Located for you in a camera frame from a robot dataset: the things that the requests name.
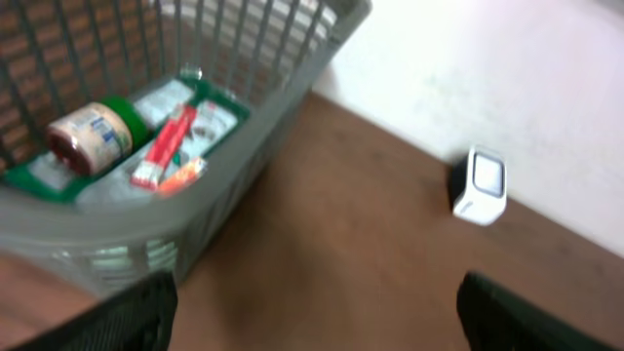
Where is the white barcode scanner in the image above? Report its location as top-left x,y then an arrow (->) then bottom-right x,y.
448,145 -> 507,226

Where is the green wipes package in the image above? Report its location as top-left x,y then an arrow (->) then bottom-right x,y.
2,77 -> 249,205

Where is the green lid cream jar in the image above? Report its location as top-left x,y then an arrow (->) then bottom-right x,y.
46,96 -> 151,176

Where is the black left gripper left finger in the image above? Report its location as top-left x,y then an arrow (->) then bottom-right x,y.
11,270 -> 177,351

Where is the red white tube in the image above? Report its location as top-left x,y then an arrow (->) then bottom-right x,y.
131,104 -> 197,190

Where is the orange small box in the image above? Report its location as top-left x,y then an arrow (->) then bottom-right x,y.
157,157 -> 209,196

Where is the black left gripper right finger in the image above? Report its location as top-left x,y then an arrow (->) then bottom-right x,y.
456,271 -> 616,351

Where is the grey plastic basket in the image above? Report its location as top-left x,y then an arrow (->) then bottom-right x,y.
1,0 -> 371,295

